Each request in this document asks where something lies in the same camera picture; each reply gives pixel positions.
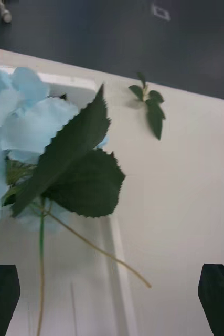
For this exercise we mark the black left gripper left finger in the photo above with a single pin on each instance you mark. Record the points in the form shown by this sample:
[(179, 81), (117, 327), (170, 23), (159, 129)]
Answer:
[(0, 299)]

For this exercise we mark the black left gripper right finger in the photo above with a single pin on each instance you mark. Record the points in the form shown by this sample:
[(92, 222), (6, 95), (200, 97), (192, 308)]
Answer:
[(220, 302)]

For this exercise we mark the loose green leaf twig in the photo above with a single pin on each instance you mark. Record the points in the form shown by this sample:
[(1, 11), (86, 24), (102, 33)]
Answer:
[(155, 118)]

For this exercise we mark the grey chair leg with caster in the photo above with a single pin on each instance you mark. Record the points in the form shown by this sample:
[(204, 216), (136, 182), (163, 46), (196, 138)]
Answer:
[(4, 14)]

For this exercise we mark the white floor socket plate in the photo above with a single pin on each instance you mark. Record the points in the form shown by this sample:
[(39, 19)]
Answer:
[(161, 11)]

